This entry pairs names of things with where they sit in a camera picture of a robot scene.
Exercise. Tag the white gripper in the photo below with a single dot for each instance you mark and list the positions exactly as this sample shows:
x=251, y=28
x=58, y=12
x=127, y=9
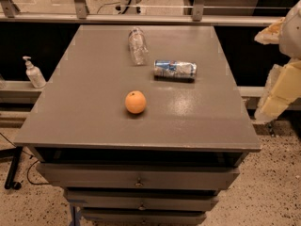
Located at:
x=292, y=35

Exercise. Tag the silver blue redbull can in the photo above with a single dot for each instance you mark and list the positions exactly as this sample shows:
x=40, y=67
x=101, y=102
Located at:
x=175, y=69

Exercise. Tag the clear plastic water bottle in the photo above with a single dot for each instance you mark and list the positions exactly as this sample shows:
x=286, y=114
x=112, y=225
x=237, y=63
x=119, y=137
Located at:
x=138, y=46

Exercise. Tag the orange fruit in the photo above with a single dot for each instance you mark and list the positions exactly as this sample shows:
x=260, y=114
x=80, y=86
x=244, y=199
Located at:
x=135, y=102

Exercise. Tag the grey drawer cabinet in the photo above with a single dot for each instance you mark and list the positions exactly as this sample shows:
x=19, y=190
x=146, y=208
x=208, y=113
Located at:
x=164, y=165

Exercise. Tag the white pump sanitizer bottle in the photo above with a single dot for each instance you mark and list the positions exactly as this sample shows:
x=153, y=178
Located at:
x=34, y=74

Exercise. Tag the black stand leg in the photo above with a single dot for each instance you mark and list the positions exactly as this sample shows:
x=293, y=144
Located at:
x=14, y=155

